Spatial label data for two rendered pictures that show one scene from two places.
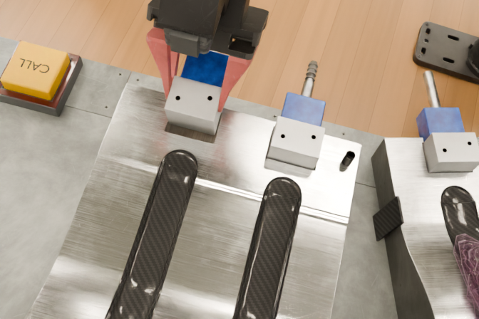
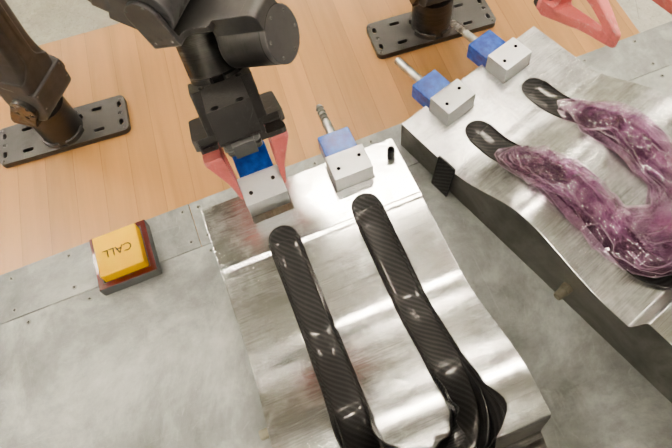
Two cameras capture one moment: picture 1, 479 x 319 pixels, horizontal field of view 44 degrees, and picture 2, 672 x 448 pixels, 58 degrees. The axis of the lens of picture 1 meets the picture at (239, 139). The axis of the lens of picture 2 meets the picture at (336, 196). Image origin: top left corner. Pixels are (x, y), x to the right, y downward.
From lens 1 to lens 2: 16 cm
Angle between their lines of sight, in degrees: 8
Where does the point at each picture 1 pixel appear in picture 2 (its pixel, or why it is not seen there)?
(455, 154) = (455, 102)
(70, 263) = (261, 356)
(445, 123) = (433, 86)
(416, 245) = (474, 178)
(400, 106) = (393, 96)
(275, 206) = (367, 218)
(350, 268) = (442, 226)
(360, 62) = (344, 84)
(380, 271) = (463, 214)
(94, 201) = (244, 305)
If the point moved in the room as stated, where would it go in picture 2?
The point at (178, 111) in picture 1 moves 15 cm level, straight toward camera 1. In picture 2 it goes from (258, 201) to (340, 296)
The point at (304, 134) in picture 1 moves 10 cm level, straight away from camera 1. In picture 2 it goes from (351, 157) to (332, 94)
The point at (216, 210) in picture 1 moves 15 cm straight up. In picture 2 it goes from (331, 249) to (317, 191)
